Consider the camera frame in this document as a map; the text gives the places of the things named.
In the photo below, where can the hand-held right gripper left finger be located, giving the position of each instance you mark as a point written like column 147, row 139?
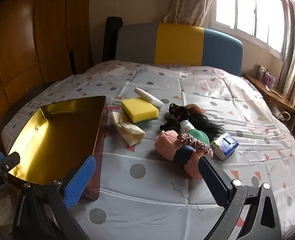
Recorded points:
column 80, row 180

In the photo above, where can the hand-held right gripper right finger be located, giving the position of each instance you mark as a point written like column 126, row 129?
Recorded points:
column 212, row 177

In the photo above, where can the pink scrunchie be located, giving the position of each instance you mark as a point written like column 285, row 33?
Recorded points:
column 200, row 146

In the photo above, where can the blue tissue packet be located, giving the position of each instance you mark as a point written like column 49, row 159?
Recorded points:
column 227, row 142

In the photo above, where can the green soft bottle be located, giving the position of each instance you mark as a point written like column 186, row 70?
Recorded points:
column 198, row 135

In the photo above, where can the gold cardboard box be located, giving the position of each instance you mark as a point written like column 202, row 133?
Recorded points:
column 57, row 135

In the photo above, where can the black hair piece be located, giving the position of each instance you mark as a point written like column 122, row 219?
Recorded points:
column 208, row 125

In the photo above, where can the cream cloth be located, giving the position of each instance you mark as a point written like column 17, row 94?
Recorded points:
column 127, row 131

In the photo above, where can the black scrunchie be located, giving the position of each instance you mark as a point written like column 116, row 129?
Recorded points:
column 168, row 124

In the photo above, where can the brown makeup sponge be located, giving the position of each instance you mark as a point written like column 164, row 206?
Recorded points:
column 195, row 108

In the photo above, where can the yellow sponge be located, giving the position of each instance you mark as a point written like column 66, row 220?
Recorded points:
column 137, row 107

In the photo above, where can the white tube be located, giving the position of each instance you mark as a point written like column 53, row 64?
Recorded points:
column 147, row 96

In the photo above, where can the wooden desk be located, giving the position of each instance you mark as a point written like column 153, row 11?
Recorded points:
column 267, row 92

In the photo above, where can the purple box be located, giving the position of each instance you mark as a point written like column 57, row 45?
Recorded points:
column 269, row 80

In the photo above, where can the small patterned packet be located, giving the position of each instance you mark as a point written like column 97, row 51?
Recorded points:
column 262, row 72

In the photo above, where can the wooden wardrobe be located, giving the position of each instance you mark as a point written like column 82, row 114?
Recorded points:
column 17, row 42

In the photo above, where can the grey yellow blue headboard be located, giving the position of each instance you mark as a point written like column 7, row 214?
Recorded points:
column 177, row 45

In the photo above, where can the beige patterned curtain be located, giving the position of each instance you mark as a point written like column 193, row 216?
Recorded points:
column 187, row 0
column 292, row 55

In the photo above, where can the window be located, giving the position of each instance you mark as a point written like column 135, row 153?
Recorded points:
column 250, row 10

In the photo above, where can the black post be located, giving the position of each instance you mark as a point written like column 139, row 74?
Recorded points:
column 71, row 62

